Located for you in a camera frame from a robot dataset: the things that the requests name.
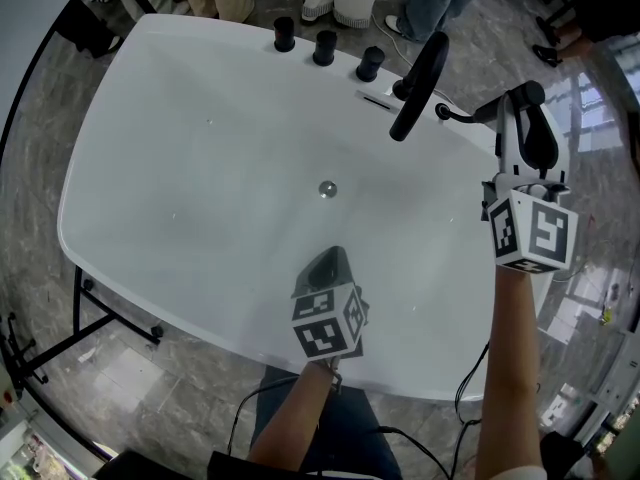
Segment black metal stand base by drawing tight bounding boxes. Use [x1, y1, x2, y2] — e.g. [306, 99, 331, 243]
[0, 266, 165, 388]

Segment person's white shirt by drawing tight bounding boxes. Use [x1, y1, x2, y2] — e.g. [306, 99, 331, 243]
[498, 464, 552, 480]

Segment white bathtub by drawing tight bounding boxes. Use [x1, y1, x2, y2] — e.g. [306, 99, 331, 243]
[57, 13, 576, 403]

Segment white floor cable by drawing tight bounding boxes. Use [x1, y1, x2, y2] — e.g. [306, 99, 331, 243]
[371, 14, 417, 65]

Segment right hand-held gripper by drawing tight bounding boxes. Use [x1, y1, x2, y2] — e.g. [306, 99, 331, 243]
[481, 91, 581, 276]

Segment person's left forearm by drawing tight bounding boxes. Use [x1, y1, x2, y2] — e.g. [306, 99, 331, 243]
[246, 359, 342, 480]

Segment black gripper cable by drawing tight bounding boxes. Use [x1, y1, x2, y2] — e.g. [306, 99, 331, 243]
[226, 374, 302, 458]
[371, 424, 452, 480]
[451, 339, 492, 480]

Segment grey wrist strap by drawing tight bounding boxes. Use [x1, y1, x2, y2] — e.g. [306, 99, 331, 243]
[318, 356, 347, 395]

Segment large black-framed whiteboard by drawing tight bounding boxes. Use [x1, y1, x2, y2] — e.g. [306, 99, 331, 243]
[0, 0, 156, 480]

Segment white box with red button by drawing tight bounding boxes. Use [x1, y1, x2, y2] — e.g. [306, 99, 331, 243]
[0, 366, 19, 413]

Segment large black box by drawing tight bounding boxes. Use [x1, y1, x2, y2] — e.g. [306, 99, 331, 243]
[106, 446, 212, 480]

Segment black curved faucet spout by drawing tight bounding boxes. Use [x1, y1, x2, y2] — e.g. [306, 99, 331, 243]
[388, 31, 451, 144]

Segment black cylindrical tap knob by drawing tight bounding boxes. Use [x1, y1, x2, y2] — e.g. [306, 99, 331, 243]
[271, 15, 297, 53]
[354, 45, 387, 83]
[311, 28, 338, 67]

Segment person's blue jeans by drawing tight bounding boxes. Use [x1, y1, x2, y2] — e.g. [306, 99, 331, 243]
[251, 364, 405, 480]

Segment person's right forearm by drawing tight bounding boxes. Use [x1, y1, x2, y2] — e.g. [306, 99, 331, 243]
[471, 264, 545, 475]

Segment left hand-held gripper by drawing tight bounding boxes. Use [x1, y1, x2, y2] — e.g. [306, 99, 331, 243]
[290, 245, 371, 362]

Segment black flat device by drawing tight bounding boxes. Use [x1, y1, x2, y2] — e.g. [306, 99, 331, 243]
[206, 449, 382, 480]

